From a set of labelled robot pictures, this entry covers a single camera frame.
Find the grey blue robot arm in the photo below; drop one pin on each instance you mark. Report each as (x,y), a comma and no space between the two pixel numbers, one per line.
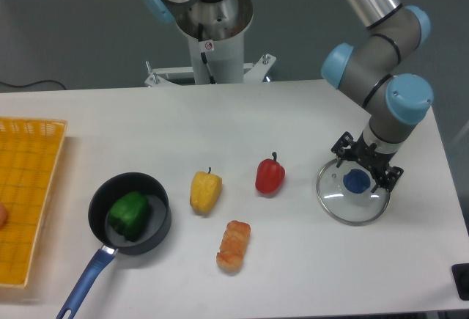
(396,104)

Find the black device at table edge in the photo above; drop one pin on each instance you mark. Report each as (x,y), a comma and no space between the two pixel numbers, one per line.
(460,274)

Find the black saucepan blue handle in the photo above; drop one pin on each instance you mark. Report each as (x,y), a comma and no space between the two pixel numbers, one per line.
(157,228)

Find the red toy bell pepper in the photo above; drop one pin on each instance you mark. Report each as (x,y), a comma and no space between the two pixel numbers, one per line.
(270,175)

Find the yellow toy bell pepper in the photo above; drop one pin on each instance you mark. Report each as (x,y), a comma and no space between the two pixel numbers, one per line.
(206,188)

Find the yellow woven basket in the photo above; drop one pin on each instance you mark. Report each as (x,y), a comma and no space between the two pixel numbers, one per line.
(30,150)

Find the glass pot lid blue knob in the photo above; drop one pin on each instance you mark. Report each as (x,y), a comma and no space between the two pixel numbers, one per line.
(347,192)

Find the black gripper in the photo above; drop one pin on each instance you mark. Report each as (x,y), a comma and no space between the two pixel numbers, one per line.
(367,156)

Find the orange object in basket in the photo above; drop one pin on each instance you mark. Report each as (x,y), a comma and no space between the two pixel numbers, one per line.
(3,215)

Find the toy bread roll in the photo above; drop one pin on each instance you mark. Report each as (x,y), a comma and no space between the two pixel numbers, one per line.
(233,246)

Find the green toy bell pepper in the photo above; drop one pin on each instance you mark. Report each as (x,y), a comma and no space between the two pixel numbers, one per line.
(129,214)

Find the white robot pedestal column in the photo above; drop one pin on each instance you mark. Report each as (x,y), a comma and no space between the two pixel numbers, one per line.
(215,34)

